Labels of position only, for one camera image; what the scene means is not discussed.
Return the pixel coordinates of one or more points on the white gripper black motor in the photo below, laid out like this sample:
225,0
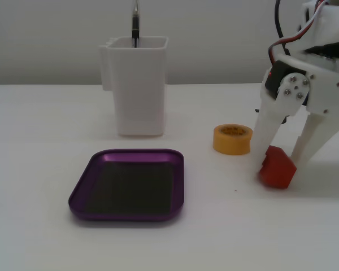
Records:
326,88

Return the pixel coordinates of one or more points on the black pen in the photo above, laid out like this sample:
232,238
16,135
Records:
135,25

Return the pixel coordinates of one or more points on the red cube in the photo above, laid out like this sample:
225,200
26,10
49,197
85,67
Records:
278,169

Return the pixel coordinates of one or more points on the yellow tape roll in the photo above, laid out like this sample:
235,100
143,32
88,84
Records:
233,142

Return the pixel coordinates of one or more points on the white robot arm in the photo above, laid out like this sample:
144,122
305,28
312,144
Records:
330,22

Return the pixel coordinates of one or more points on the white plastic pen holder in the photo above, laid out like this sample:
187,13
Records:
139,93

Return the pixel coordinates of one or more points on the purple metal tray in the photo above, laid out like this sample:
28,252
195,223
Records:
101,192

